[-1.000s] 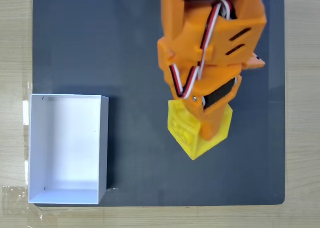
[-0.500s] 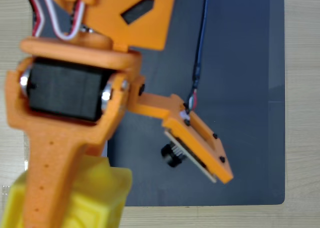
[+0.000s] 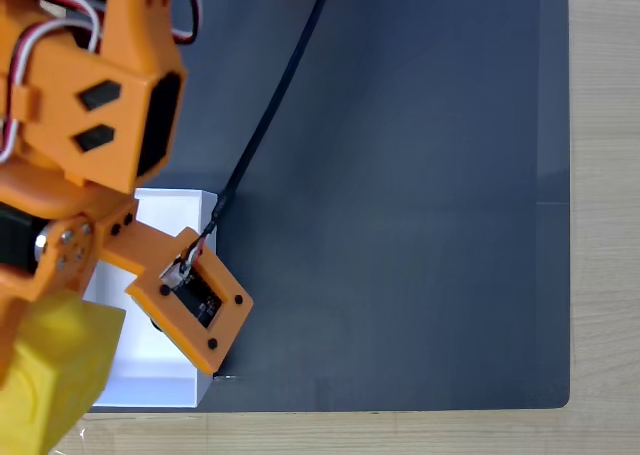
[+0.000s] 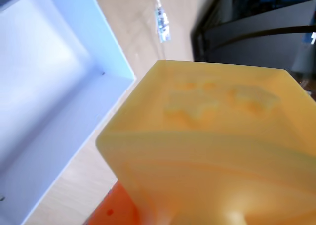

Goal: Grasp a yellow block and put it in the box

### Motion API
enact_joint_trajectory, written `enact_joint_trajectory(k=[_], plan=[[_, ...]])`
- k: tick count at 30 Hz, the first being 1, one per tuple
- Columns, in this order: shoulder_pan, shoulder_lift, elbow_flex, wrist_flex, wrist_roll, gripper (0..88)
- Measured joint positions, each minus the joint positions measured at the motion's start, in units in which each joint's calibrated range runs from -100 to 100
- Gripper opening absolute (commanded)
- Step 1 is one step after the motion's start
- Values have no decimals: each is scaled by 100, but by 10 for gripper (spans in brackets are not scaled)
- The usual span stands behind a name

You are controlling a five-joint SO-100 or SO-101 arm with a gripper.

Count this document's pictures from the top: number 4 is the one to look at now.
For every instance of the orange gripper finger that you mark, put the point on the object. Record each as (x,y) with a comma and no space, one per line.
(116,207)

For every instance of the yellow toy block with stud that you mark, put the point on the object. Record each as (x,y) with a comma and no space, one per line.
(209,141)

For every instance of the white open cardboard box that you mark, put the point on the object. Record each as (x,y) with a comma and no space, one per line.
(49,74)

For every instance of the clear tape strip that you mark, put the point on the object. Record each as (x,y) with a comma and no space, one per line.
(163,22)

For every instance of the black monitor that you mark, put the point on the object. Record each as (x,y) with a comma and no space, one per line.
(247,12)

